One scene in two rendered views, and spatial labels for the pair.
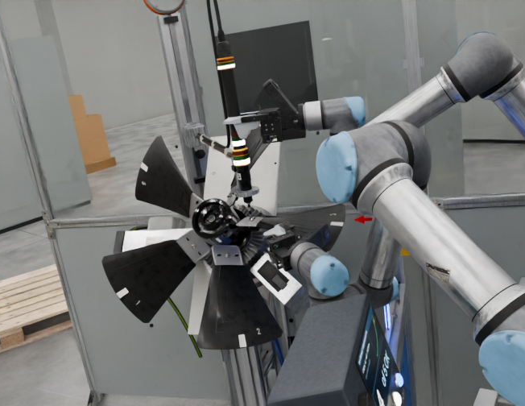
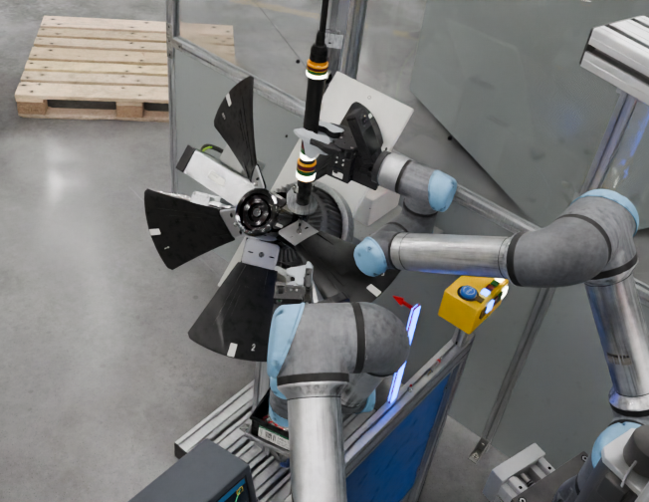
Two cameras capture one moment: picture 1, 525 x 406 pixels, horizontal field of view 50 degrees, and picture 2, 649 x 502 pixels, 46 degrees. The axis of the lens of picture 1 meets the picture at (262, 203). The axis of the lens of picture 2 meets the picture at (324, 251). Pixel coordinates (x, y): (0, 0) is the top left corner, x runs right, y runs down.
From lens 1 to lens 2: 81 cm
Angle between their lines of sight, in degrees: 28
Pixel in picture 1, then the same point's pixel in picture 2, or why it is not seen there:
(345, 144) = (284, 336)
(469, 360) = (537, 419)
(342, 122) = (416, 200)
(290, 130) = (361, 174)
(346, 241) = not seen: hidden behind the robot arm
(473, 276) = not seen: outside the picture
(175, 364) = not seen: hidden behind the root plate
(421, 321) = (506, 358)
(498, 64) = (567, 275)
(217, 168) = (324, 117)
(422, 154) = (377, 364)
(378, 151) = (313, 357)
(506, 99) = (591, 291)
